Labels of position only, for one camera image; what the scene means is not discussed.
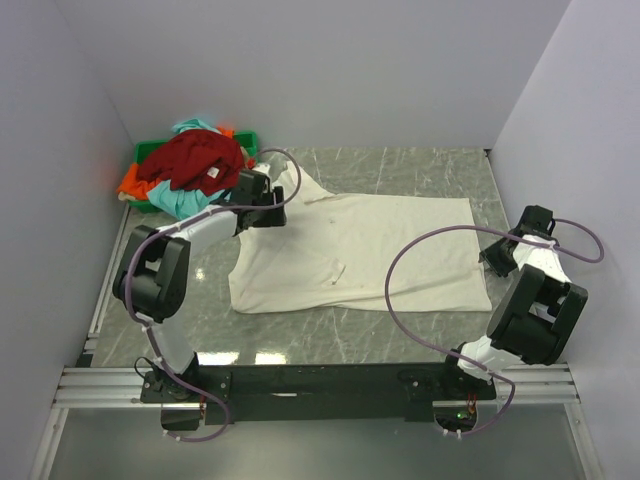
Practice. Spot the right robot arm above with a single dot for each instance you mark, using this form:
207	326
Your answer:
533	322

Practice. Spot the dark red t-shirt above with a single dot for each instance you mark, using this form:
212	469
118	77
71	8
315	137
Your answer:
195	160

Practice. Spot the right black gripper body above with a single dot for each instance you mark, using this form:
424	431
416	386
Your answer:
498	258

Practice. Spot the aluminium frame rail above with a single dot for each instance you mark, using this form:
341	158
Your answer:
113	388

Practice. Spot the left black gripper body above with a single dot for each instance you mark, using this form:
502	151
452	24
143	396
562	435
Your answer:
269	217

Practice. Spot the teal t-shirt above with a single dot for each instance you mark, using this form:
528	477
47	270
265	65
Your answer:
193	168

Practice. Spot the cream white t-shirt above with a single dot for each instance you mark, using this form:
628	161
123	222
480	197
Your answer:
360	251

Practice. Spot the black base crossbar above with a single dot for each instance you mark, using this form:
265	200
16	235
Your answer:
317	392

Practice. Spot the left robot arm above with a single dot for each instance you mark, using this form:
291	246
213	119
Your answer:
151	280

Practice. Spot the orange t-shirt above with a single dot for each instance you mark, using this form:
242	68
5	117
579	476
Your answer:
132	185

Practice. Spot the tan t-shirt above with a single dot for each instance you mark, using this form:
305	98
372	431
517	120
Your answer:
249	161

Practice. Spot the green plastic bin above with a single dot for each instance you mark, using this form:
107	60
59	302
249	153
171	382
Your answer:
246	139

